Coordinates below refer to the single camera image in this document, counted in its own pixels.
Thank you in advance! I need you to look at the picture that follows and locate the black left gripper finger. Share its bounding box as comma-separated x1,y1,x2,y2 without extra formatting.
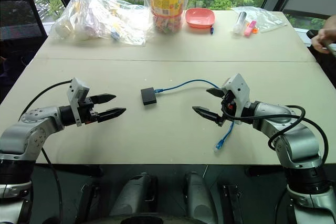
91,93,117,105
97,108,127,123

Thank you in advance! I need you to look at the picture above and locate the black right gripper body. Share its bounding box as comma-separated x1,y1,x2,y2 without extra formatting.
214,90,237,127

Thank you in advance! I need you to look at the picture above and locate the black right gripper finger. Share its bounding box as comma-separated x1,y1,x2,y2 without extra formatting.
192,106,223,124
206,88,225,99

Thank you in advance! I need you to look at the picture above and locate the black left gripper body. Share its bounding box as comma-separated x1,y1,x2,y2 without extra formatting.
77,96,100,126

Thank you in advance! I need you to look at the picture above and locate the small black adapter box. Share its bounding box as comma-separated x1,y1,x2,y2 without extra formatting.
140,87,158,106

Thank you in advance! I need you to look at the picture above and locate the bystander bare hand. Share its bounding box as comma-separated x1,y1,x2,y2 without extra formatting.
311,28,336,54

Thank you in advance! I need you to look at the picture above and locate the pink highlighter marker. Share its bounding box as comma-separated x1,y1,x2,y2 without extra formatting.
244,20,257,37

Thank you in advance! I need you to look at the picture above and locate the clear plastic tube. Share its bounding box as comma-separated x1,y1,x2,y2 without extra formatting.
232,11,248,35

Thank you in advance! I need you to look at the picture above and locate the pink plastic bowl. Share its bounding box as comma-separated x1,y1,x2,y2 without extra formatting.
185,8,216,29

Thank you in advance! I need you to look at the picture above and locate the clear bag of white items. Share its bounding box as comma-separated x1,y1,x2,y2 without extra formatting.
49,0,153,46

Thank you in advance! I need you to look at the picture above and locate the grey right robot leg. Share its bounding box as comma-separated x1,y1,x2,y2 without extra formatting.
184,171,218,224

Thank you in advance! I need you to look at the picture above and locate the grey robot leg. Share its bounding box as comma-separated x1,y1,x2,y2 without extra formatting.
109,172,158,217
184,171,218,224

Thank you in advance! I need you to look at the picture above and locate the grey left robot leg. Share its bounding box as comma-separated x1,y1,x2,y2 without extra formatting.
109,172,158,217

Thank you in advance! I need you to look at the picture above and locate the clear zip bag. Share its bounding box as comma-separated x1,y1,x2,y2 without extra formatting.
232,6,288,34

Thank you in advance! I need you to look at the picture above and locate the clear jar with orange lid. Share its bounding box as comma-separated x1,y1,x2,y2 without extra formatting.
144,0,191,35

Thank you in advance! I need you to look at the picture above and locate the black mesh office chair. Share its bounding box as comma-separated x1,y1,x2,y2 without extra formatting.
0,0,49,59

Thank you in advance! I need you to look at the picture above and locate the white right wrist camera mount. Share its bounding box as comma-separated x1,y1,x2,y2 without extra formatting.
222,73,251,125

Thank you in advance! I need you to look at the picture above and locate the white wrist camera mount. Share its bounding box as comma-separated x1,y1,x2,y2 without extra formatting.
66,77,90,127
222,73,251,125

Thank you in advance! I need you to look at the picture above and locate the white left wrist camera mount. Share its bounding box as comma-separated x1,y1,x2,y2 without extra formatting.
66,77,90,127

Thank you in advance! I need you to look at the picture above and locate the blue Ethernet cable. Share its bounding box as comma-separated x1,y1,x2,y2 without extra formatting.
154,79,235,153

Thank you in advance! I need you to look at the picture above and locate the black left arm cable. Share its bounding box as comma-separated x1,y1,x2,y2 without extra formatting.
18,80,73,224

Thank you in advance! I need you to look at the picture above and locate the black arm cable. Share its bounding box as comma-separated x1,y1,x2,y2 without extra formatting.
18,80,73,224
222,105,329,167

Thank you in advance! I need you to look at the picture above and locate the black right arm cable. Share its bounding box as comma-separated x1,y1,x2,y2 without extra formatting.
222,105,329,167

